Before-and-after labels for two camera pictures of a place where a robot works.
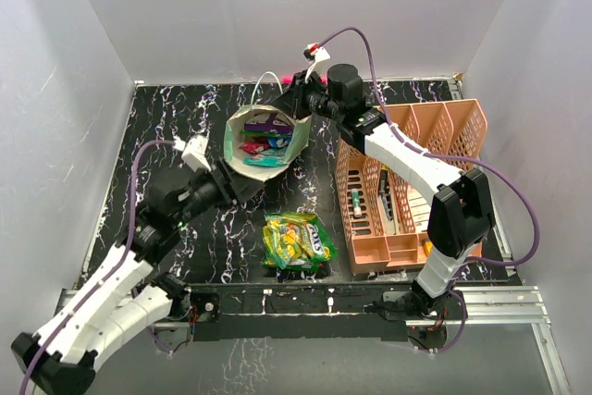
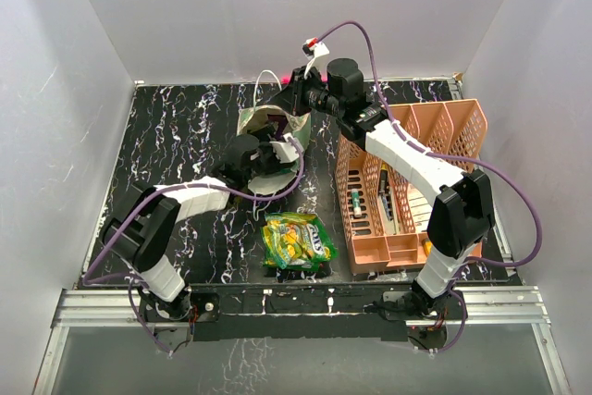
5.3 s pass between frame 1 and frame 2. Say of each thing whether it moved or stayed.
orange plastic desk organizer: stayed
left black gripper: moved
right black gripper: stayed
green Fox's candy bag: stayed
